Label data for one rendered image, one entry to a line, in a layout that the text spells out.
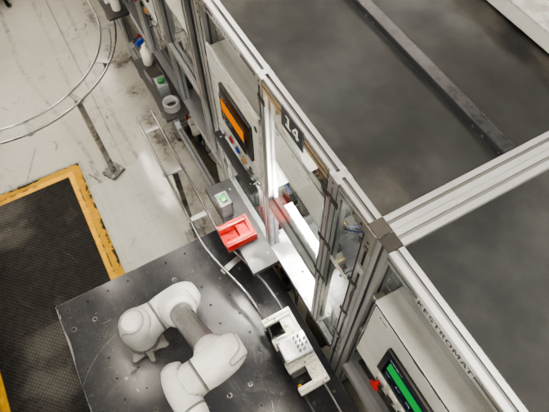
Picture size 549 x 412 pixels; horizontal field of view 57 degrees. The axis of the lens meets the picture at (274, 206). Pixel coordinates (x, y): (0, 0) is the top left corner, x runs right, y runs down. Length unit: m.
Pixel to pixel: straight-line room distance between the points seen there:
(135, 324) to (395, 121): 1.45
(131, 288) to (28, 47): 2.98
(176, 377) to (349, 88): 1.13
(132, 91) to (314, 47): 2.95
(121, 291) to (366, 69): 1.72
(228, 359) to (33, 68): 3.61
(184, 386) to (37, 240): 2.22
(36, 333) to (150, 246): 0.87
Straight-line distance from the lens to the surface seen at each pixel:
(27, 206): 4.03
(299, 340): 2.25
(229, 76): 1.82
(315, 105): 1.48
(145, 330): 2.37
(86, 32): 5.09
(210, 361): 1.86
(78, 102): 3.32
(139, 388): 2.57
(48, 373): 3.47
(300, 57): 1.61
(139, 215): 3.71
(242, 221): 2.46
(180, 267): 2.71
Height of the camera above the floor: 3.12
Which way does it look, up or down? 60 degrees down
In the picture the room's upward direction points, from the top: 2 degrees counter-clockwise
